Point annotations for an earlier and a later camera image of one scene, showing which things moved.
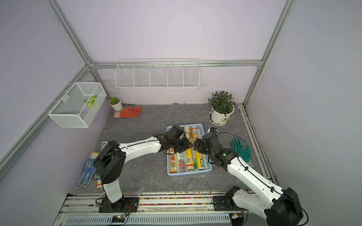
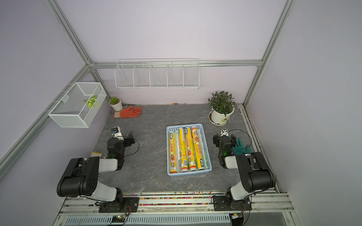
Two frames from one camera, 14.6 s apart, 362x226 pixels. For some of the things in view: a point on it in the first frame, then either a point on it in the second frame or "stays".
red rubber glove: [127, 112] stays
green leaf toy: [91, 100] stays
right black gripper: [200, 149] to [217, 140]
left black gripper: [186, 146] to [127, 140]
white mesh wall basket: [78, 108] stays
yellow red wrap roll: [173, 162] stays
